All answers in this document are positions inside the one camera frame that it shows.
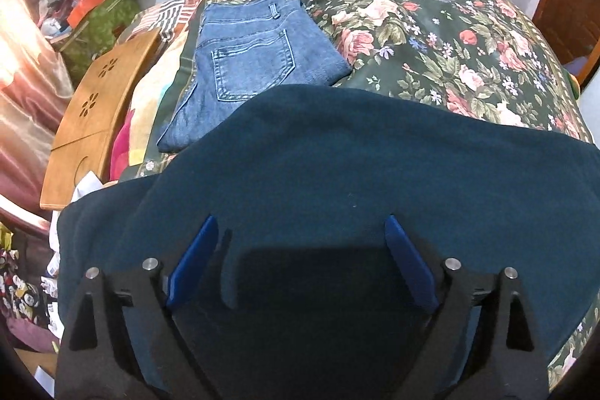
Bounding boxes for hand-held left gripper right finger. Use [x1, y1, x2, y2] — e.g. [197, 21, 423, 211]
[384, 215, 550, 400]

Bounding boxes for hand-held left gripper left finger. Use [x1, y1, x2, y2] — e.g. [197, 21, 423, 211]
[55, 215, 219, 400]

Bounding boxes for dark teal pants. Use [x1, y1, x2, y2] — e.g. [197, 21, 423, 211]
[55, 84, 600, 400]

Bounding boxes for colourful printed sheet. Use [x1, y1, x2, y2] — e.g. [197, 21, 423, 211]
[110, 32, 193, 183]

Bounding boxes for cartoon printed cloth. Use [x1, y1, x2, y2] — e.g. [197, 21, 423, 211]
[0, 236, 52, 328]

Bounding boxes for wooden lap table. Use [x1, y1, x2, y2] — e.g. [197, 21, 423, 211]
[40, 26, 162, 210]

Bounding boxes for folded blue jeans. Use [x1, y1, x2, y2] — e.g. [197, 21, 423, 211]
[156, 0, 352, 151]

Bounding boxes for floral bed blanket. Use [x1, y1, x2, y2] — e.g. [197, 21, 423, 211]
[119, 0, 594, 391]

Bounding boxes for striped cloth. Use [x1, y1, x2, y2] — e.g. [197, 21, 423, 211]
[137, 0, 207, 36]

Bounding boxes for pink curtain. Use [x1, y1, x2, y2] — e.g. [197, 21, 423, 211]
[0, 0, 73, 204]

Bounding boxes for green patterned box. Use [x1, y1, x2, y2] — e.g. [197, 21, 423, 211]
[55, 0, 141, 84]

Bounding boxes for wooden door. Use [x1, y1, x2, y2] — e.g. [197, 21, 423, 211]
[532, 0, 600, 87]

